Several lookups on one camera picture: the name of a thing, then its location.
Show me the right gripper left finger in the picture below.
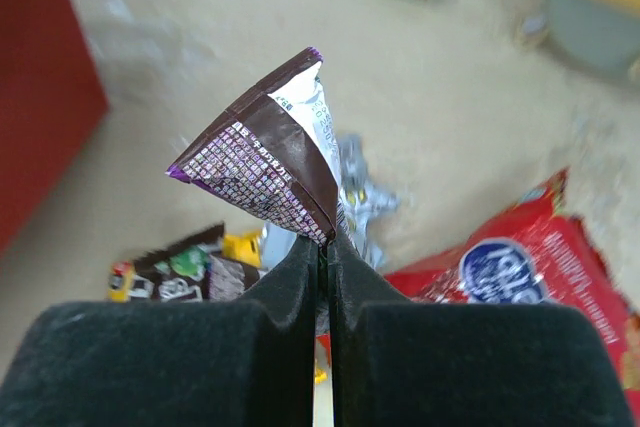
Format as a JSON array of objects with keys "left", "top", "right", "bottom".
[{"left": 1, "top": 239, "right": 319, "bottom": 426}]

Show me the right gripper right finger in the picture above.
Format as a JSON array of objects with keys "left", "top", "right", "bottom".
[{"left": 327, "top": 233, "right": 635, "bottom": 426}]

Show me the brown chocolate snack packet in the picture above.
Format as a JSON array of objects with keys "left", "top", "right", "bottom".
[{"left": 129, "top": 223, "right": 260, "bottom": 302}]

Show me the yellow candy packet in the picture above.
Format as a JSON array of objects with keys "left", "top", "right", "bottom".
[{"left": 107, "top": 231, "right": 263, "bottom": 303}]

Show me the white blue snack packet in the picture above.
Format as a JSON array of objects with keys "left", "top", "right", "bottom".
[{"left": 260, "top": 134, "right": 399, "bottom": 271}]

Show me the large red snack bag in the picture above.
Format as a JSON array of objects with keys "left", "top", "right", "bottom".
[{"left": 385, "top": 169, "right": 639, "bottom": 413}]

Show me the red paper bag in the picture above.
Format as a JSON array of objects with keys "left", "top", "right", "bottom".
[{"left": 1, "top": 0, "right": 107, "bottom": 247}]

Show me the yellow snack packet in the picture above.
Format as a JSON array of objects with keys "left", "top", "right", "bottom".
[{"left": 314, "top": 334, "right": 332, "bottom": 385}]

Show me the round pastel drawer cabinet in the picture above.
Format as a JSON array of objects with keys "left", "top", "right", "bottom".
[{"left": 516, "top": 0, "right": 639, "bottom": 84}]

